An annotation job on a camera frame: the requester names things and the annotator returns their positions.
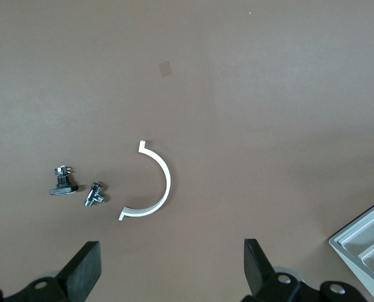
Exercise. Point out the black switch component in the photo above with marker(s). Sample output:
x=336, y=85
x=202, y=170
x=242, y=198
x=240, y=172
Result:
x=61, y=190

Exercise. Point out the white semicircular plastic bracket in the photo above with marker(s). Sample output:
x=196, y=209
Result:
x=166, y=176

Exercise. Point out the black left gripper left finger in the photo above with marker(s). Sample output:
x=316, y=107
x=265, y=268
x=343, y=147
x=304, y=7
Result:
x=83, y=270

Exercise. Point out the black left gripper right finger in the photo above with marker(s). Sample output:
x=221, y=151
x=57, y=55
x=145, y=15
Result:
x=256, y=270

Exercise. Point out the translucent tape square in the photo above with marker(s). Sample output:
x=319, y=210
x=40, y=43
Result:
x=165, y=68

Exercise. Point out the small chrome metal fitting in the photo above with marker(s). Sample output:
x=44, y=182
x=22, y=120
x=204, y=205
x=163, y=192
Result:
x=94, y=195

